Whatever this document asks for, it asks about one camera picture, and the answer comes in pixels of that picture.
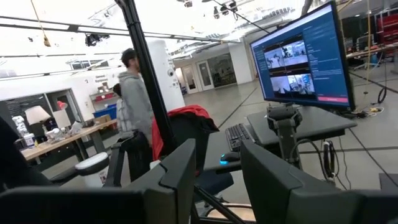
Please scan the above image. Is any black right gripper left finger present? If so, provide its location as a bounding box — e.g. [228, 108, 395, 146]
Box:
[0, 138, 197, 224]

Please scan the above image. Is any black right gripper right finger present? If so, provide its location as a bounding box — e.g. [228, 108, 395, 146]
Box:
[241, 139, 398, 224]

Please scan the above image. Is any black office chair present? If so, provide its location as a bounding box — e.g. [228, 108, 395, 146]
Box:
[169, 113, 234, 203]

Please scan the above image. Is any black computer mouse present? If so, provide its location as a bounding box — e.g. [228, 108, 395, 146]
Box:
[219, 151, 241, 166]

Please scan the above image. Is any black keyboard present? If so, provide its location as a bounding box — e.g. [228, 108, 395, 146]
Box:
[224, 123, 256, 152]

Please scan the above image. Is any black operator desk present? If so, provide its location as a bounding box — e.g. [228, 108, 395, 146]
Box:
[203, 105, 358, 174]

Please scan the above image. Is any white disinfectant wipes canister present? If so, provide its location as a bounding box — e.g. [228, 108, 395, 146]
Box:
[75, 151, 110, 189]

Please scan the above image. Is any red jacket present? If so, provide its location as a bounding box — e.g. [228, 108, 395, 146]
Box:
[151, 105, 220, 161]

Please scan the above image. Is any person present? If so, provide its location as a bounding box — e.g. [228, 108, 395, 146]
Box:
[112, 83, 126, 133]
[118, 48, 155, 183]

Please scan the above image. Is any blue storage bin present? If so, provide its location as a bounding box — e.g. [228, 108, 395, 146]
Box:
[92, 104, 118, 121]

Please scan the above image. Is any white building pillar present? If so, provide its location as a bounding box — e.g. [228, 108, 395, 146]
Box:
[148, 39, 187, 111]

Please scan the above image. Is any wooden workbench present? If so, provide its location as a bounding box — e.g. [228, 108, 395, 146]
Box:
[20, 118, 119, 164]

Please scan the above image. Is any white table lamp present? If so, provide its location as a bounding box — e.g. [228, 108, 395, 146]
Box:
[52, 108, 72, 129]
[24, 105, 52, 134]

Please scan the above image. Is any computer monitor blue screen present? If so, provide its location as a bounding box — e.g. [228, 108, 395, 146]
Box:
[249, 1, 356, 111]

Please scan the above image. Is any red cabinet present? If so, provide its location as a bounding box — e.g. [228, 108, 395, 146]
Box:
[376, 14, 398, 44]

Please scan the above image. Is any black monitor mount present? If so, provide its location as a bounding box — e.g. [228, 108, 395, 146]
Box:
[266, 104, 304, 170]

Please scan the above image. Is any black aluminium rig frame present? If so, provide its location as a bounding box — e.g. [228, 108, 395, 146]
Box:
[0, 0, 249, 224]

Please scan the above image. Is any yellow hanging cord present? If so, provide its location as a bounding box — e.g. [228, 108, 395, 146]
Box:
[30, 0, 52, 48]

